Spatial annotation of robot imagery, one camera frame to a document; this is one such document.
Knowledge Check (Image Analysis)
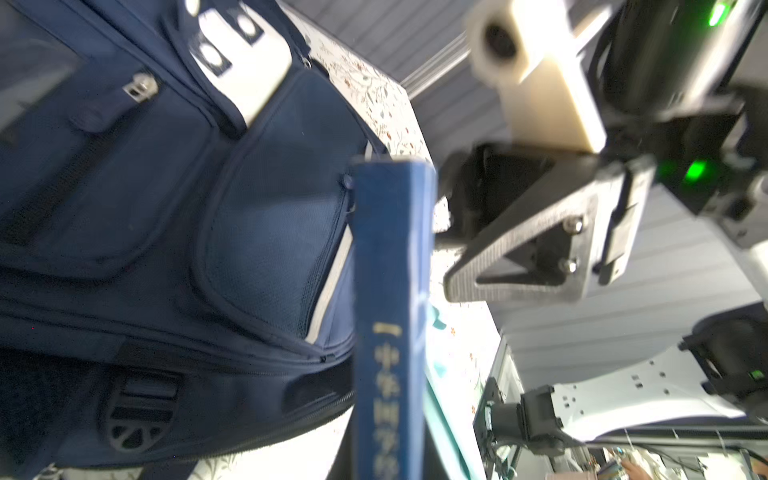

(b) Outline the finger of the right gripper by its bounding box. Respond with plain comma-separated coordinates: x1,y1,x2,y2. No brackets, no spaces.
444,155,656,303

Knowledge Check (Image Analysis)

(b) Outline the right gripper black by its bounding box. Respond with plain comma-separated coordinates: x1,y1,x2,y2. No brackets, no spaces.
438,1,767,252

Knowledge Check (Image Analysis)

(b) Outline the navy notebook yellow label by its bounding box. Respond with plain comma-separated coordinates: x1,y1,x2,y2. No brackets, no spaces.
352,158,436,479

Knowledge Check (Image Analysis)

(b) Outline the navy blue student backpack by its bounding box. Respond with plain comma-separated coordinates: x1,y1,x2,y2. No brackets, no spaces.
1,1,386,479

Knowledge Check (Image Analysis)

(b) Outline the light blue pencil pouch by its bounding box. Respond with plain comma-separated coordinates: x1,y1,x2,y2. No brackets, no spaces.
426,306,485,479

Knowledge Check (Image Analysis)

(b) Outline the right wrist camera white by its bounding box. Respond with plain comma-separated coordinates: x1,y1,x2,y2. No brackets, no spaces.
466,1,607,153

